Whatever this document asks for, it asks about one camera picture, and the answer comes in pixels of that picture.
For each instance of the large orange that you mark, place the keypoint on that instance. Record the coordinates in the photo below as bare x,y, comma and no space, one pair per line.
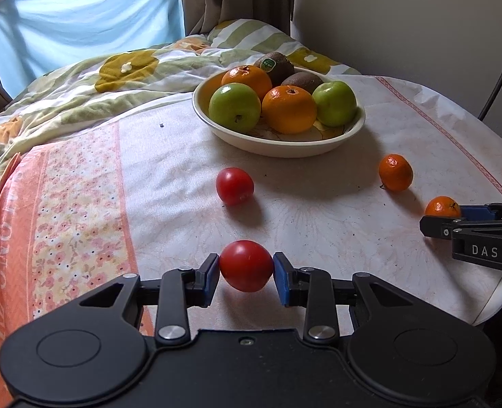
289,109
244,78

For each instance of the cream bowl with yellow bear print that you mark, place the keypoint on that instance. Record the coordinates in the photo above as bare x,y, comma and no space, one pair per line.
276,146

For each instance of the red tomato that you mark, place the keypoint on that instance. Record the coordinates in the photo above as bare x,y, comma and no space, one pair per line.
246,267
234,185

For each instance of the green striped flower quilt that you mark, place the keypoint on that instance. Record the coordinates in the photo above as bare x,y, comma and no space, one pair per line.
85,93

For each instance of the kiwi with green sticker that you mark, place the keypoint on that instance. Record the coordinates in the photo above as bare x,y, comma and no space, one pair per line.
278,70

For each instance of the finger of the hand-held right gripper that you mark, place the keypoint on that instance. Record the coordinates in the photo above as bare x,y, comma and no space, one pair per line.
478,212
440,226

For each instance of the green apple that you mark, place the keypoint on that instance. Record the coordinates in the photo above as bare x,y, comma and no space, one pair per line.
335,103
234,107

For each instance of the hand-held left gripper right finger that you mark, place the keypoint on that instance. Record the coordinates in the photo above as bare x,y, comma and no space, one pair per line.
281,280

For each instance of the brown kiwi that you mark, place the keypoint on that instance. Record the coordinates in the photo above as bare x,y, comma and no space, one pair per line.
304,81

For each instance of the white and pink floral tablecloth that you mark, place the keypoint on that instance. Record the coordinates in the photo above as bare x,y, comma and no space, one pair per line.
170,204

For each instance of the light blue cloth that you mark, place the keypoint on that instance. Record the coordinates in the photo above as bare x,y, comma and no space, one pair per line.
85,25

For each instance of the small mandarin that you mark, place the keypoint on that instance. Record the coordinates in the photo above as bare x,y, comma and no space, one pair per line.
441,207
396,172

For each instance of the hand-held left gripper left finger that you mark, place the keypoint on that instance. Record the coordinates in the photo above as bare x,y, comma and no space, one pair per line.
211,280

